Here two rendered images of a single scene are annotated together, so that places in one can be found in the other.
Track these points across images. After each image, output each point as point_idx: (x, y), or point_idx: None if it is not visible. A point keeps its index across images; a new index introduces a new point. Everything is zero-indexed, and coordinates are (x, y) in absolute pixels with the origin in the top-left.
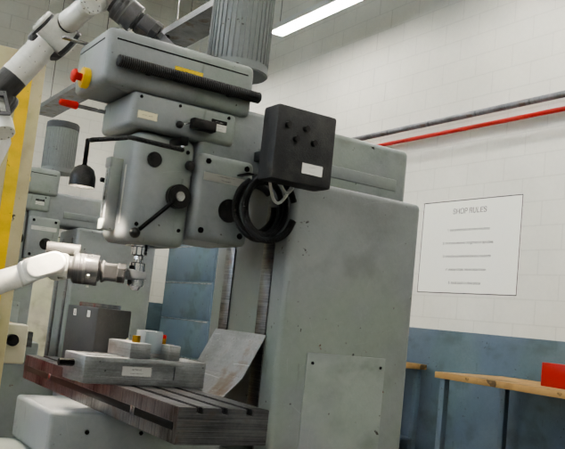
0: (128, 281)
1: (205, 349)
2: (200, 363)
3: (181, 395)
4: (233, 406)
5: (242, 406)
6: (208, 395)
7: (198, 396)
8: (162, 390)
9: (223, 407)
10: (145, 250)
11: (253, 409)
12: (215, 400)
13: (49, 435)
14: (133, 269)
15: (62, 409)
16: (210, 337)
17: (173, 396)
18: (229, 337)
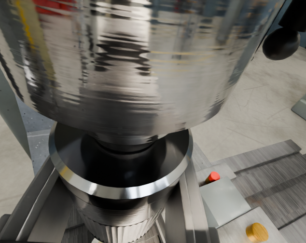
0: (142, 234)
1: (24, 105)
2: (199, 147)
3: (280, 191)
4: (302, 159)
5: (292, 152)
6: (241, 163)
7: (268, 175)
8: (254, 206)
9: None
10: None
11: (299, 148)
12: (277, 165)
13: None
14: (198, 191)
15: None
16: None
17: (299, 201)
18: None
